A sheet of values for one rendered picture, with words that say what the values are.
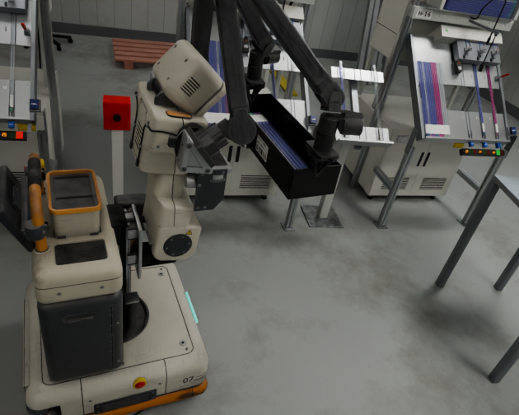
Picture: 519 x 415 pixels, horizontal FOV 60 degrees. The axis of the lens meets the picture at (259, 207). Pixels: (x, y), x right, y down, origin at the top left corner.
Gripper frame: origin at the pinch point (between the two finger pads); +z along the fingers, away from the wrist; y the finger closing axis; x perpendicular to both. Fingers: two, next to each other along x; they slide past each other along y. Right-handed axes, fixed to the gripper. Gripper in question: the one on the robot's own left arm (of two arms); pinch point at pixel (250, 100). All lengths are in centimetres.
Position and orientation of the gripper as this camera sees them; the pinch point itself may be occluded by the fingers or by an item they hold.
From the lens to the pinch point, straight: 186.8
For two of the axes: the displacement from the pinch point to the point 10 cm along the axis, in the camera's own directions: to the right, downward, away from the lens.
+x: -9.2, 1.1, -3.9
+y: -3.7, -5.9, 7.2
